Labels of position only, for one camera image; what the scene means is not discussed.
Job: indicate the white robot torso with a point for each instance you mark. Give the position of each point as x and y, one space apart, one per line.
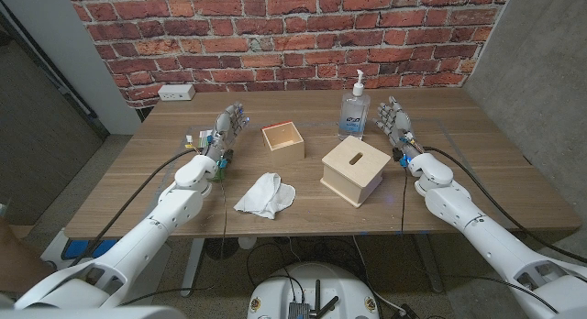
91 313

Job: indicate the white table leg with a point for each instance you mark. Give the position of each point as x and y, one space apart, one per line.
192 264

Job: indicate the white crumpled cloth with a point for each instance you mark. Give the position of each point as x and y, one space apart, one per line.
266 197

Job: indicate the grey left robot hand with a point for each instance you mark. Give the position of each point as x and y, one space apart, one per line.
224 131

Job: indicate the wooden drawer with red front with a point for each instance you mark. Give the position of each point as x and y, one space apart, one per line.
284 147

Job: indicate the blue floor object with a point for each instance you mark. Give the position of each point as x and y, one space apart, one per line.
87 248

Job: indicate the clear hand sanitizer pump bottle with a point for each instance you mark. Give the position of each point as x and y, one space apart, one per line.
354 115

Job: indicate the grey table leg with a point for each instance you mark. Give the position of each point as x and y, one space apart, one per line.
428 264

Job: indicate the brick wall print backdrop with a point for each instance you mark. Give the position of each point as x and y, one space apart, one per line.
293 35

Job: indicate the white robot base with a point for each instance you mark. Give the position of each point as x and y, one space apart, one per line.
316 282

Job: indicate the white power strip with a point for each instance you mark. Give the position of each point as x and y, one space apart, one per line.
176 92

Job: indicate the green and white card packet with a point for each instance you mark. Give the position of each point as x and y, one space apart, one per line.
205 138

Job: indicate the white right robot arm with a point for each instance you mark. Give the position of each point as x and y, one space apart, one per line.
486 241

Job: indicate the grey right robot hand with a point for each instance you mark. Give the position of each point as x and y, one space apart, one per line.
398 124

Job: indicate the wooden box with slot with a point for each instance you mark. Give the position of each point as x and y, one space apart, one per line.
355 172

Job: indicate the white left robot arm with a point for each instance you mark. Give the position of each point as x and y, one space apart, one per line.
151 232

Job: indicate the grey radio module with antennas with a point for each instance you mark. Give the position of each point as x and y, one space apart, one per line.
298 311

